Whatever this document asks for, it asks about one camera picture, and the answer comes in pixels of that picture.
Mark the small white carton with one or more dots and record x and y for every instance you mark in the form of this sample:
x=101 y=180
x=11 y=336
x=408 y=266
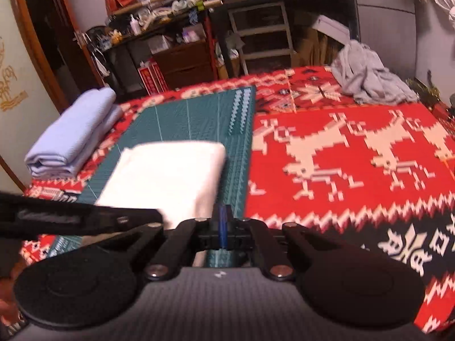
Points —
x=159 y=44

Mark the red patterned blanket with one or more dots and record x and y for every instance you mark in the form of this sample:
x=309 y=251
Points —
x=337 y=184

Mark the white pump bottle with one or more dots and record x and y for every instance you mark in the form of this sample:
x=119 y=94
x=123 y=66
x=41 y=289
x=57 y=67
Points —
x=135 y=26

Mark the green cutting mat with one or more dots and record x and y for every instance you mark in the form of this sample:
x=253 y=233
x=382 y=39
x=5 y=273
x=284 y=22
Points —
x=199 y=120

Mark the stack of brown cardboard boxes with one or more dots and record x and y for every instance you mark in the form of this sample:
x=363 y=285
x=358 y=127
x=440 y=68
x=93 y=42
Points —
x=312 y=48

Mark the blue striped tie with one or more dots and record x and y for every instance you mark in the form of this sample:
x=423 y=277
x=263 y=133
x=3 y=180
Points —
x=193 y=17

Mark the gold tinsel garland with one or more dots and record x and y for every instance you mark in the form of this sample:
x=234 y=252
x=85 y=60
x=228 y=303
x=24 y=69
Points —
x=424 y=90

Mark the grey crumpled garment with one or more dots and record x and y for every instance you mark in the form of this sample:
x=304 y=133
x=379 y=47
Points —
x=369 y=74

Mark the wooden door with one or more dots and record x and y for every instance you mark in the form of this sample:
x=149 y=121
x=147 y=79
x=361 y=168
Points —
x=46 y=17

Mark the grey refrigerator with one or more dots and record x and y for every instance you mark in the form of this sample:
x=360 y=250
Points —
x=384 y=35

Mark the black fan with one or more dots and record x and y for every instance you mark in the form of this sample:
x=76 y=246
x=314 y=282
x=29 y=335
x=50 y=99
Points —
x=96 y=32

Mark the cream knit vest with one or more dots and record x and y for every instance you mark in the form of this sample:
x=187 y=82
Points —
x=167 y=174

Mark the cardboard tube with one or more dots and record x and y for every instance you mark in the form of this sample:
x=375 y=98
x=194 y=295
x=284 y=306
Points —
x=149 y=5

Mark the white cardboard box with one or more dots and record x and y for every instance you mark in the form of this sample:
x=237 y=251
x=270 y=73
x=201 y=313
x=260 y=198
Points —
x=330 y=26

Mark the red printed box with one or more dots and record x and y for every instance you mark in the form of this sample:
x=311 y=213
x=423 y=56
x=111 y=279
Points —
x=147 y=80
x=159 y=74

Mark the brown wooden drawer cabinet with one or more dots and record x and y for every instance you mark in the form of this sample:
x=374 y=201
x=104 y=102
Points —
x=185 y=64

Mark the white plastic drawer unit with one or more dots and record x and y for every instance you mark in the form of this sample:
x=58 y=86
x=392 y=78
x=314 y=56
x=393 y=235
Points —
x=263 y=42

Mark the gold wall decal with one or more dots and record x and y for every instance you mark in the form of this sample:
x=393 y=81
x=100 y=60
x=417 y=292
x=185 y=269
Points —
x=10 y=92

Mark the cluttered dark wooden desk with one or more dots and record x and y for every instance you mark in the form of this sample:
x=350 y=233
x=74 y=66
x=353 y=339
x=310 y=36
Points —
x=121 y=64

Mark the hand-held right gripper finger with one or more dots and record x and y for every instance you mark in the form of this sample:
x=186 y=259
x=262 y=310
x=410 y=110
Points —
x=219 y=234
x=227 y=236

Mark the light blue folded sweater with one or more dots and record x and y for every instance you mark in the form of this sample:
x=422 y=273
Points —
x=71 y=135

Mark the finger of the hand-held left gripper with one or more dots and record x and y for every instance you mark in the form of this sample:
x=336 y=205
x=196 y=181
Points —
x=124 y=218

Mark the red gift-wrapped box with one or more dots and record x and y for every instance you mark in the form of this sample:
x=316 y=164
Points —
x=444 y=112

